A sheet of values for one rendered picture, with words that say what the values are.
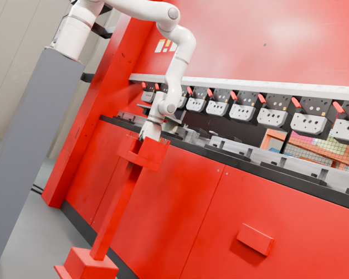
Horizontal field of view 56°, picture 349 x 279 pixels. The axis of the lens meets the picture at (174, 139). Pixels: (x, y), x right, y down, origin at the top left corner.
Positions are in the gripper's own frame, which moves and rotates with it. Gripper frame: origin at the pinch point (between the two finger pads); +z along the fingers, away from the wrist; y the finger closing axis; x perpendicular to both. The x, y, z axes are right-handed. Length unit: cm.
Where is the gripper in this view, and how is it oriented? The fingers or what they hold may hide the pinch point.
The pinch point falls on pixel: (144, 150)
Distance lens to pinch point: 172.9
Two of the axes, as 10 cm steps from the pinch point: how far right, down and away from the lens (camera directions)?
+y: -7.3, -2.6, -6.3
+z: -3.2, 9.5, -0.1
